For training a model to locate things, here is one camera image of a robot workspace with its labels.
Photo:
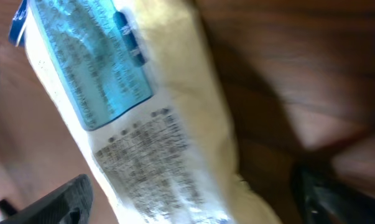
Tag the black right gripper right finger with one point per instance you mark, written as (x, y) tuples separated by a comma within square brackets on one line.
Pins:
[(320, 199)]

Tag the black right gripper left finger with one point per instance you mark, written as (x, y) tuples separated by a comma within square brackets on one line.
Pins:
[(71, 203)]

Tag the yellow wet wipes pack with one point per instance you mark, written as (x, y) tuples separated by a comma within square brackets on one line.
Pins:
[(135, 85)]

